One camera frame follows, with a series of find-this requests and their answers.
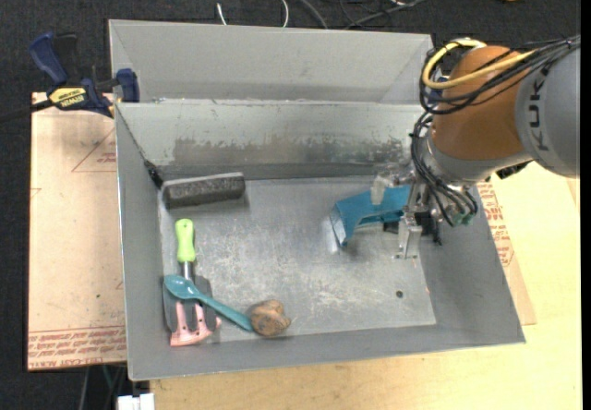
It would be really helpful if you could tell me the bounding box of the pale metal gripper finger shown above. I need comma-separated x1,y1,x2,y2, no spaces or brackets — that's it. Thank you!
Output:
407,224,423,260
392,222,410,260

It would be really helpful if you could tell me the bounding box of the blue plastic scraper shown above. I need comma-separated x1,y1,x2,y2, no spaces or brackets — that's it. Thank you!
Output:
329,175,416,248

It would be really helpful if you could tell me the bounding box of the grey metal bin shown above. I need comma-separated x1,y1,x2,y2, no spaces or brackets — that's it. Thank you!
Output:
108,18,526,381

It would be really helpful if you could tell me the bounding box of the brown walnut-shaped toy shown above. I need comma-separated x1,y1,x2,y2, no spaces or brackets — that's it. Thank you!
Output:
248,299,293,337

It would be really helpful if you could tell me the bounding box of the teal plastic spoon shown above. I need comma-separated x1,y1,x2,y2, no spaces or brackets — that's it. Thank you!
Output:
163,273,255,332

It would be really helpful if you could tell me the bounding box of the dark green flat block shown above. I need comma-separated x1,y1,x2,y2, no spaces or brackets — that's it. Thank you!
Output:
161,171,247,211

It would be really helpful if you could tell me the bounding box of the pink plastic toy piece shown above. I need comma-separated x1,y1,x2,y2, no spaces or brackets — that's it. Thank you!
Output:
169,300,223,347

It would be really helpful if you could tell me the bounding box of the brown cardboard board, red print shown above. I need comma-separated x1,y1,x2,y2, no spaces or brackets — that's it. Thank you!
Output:
26,91,537,372

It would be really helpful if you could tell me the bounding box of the black cylinder on white bracket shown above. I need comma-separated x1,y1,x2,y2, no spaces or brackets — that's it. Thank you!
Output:
418,209,443,247

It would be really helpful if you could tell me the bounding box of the green-handled grey trowel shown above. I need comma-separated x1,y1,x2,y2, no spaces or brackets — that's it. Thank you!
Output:
162,218,219,333

